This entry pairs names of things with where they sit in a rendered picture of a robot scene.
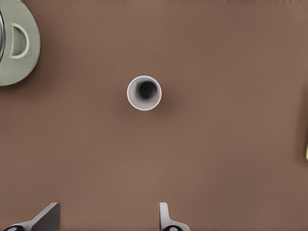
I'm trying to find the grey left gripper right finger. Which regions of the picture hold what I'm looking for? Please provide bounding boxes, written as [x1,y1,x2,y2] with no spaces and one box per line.
[159,202,191,231]

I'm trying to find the white IKEA cup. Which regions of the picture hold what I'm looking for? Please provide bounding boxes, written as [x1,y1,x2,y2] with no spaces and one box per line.
[127,75,163,112]

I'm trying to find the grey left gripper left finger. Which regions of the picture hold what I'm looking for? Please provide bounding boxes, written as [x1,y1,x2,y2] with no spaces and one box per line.
[1,202,61,231]

